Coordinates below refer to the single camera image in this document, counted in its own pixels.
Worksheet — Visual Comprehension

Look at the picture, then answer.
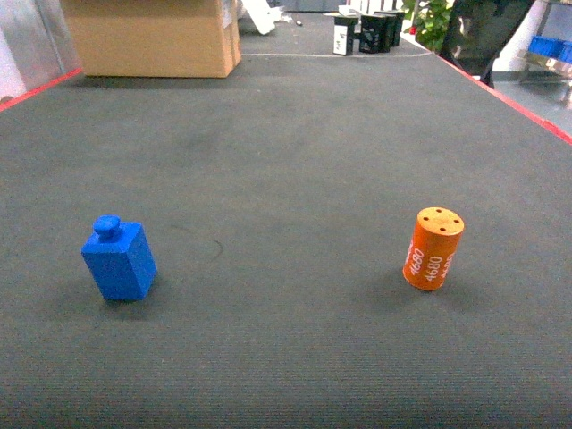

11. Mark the orange cylindrical cap 4680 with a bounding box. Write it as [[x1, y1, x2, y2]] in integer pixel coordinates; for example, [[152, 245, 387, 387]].
[[402, 206, 465, 291]]

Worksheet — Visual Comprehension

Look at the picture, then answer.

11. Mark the dark grey conveyor belt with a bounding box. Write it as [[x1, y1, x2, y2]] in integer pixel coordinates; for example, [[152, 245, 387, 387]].
[[1, 15, 571, 428]]

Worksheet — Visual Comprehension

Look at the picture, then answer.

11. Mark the red conveyor side frame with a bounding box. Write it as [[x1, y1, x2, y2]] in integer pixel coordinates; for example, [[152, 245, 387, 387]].
[[435, 53, 572, 147]]

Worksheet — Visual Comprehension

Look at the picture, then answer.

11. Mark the blue block part with knob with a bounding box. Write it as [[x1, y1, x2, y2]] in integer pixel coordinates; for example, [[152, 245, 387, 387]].
[[81, 214, 157, 301]]

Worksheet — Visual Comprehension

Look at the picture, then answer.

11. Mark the black box rear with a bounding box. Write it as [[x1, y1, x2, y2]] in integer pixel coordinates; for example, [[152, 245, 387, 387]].
[[374, 10, 405, 47]]

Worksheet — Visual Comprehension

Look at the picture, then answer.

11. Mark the white object behind box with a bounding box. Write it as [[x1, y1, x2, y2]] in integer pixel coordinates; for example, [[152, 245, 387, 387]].
[[241, 0, 276, 35]]

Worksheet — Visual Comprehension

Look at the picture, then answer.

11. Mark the green potted plant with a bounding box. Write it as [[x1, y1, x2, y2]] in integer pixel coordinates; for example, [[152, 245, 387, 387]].
[[401, 0, 453, 53]]

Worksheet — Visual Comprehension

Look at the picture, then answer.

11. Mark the black and white box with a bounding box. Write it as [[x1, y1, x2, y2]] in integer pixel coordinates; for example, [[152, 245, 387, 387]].
[[332, 16, 358, 56]]

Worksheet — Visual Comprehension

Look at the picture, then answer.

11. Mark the large cardboard box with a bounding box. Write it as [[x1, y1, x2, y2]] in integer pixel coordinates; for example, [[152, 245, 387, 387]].
[[61, 0, 241, 78]]

